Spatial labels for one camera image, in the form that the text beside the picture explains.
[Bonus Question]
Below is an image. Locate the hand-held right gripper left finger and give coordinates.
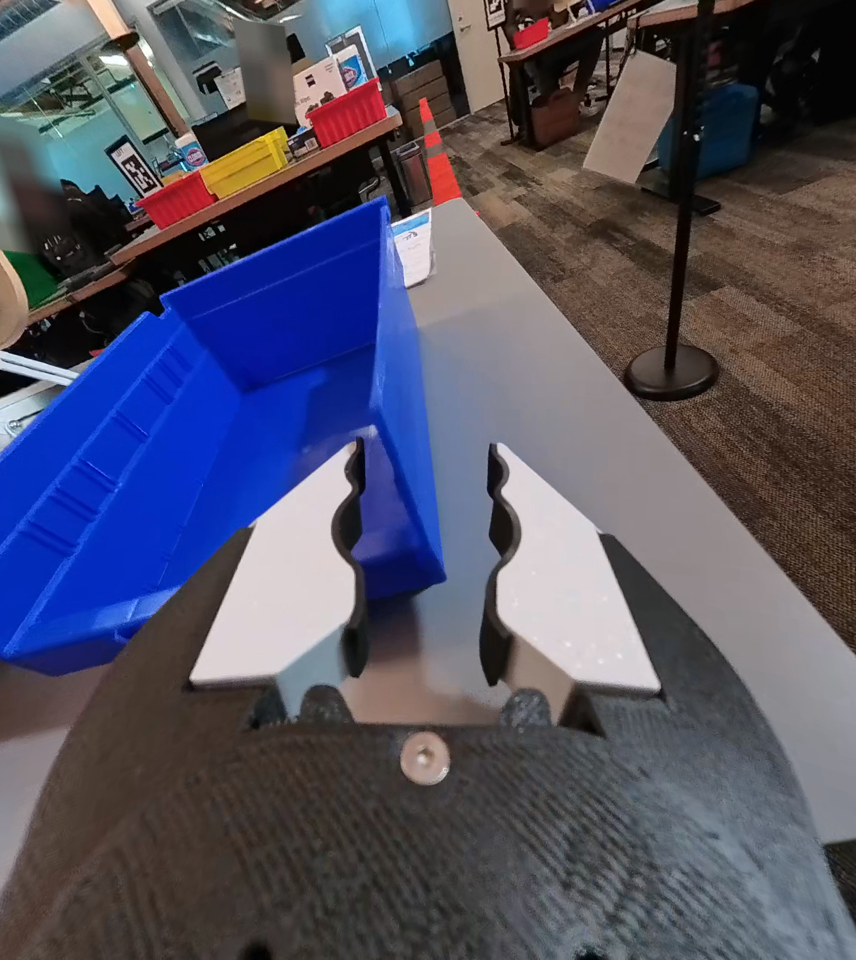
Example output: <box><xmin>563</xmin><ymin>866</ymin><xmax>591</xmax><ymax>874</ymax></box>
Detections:
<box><xmin>188</xmin><ymin>438</ymin><xmax>369</xmax><ymax>704</ymax></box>

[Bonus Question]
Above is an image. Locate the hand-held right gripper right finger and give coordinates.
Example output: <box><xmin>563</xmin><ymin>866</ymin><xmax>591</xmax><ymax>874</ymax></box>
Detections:
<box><xmin>480</xmin><ymin>442</ymin><xmax>663</xmax><ymax>727</ymax></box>

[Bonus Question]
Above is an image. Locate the blue plastic bin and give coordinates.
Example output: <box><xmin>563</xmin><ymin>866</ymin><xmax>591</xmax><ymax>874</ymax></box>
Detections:
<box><xmin>0</xmin><ymin>196</ymin><xmax>448</xmax><ymax>676</ymax></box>

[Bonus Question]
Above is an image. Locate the grey desk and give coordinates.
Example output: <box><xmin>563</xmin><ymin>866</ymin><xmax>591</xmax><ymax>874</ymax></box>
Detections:
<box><xmin>0</xmin><ymin>198</ymin><xmax>856</xmax><ymax>845</ymax></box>

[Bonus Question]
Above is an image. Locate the printed paper sheet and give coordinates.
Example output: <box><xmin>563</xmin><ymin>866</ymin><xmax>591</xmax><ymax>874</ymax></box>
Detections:
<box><xmin>390</xmin><ymin>210</ymin><xmax>438</xmax><ymax>290</ymax></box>

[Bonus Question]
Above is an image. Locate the green board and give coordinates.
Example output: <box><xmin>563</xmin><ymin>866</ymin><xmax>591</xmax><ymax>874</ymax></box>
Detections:
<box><xmin>4</xmin><ymin>251</ymin><xmax>62</xmax><ymax>310</ymax></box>

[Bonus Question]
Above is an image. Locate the red storage bin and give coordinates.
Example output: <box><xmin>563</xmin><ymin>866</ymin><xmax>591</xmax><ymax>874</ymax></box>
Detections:
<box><xmin>135</xmin><ymin>171</ymin><xmax>218</xmax><ymax>230</ymax></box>
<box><xmin>306</xmin><ymin>77</ymin><xmax>388</xmax><ymax>149</ymax></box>

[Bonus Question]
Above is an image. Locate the black backpack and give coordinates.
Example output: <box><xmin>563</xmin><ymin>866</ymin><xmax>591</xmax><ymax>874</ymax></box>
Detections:
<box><xmin>38</xmin><ymin>180</ymin><xmax>133</xmax><ymax>279</ymax></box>

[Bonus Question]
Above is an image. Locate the wooden-top table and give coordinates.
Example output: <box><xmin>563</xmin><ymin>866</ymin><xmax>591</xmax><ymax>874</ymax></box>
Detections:
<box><xmin>109</xmin><ymin>105</ymin><xmax>414</xmax><ymax>301</ymax></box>

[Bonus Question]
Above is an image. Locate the yellow storage bin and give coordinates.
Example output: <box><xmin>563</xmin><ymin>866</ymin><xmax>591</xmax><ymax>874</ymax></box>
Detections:
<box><xmin>199</xmin><ymin>126</ymin><xmax>290</xmax><ymax>200</ymax></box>

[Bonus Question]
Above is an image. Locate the silver trash can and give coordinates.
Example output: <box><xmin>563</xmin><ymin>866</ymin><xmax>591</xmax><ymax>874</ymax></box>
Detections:
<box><xmin>394</xmin><ymin>138</ymin><xmax>434</xmax><ymax>213</ymax></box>

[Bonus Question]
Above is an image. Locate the orange traffic cone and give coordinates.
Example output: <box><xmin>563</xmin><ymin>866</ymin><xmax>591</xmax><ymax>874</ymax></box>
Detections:
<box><xmin>416</xmin><ymin>97</ymin><xmax>465</xmax><ymax>207</ymax></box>

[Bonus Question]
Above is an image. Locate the black white marker tag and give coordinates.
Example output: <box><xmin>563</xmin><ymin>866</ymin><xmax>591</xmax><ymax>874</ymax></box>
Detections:
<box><xmin>105</xmin><ymin>135</ymin><xmax>163</xmax><ymax>198</ymax></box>

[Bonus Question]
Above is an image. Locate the brown bag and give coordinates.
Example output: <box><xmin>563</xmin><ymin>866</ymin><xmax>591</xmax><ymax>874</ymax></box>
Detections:
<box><xmin>529</xmin><ymin>88</ymin><xmax>583</xmax><ymax>150</ymax></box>

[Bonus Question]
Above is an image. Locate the leaning white board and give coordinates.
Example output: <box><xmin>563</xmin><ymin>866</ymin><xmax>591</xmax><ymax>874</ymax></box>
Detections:
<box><xmin>581</xmin><ymin>48</ymin><xmax>678</xmax><ymax>185</ymax></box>

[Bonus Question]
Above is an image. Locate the blue case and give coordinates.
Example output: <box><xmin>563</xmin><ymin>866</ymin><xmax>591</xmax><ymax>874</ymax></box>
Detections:
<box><xmin>656</xmin><ymin>82</ymin><xmax>763</xmax><ymax>181</ymax></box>

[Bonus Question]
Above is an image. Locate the white product box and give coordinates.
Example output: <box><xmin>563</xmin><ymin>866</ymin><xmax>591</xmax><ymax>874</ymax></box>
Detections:
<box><xmin>293</xmin><ymin>45</ymin><xmax>367</xmax><ymax>125</ymax></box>

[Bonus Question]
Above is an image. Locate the brown cardboard box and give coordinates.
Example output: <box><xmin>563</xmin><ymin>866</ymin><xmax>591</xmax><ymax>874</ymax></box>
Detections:
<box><xmin>390</xmin><ymin>60</ymin><xmax>459</xmax><ymax>129</ymax></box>

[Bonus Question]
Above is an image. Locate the black stanchion post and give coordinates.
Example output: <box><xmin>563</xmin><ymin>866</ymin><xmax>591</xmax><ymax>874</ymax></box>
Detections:
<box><xmin>623</xmin><ymin>0</ymin><xmax>722</xmax><ymax>402</ymax></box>

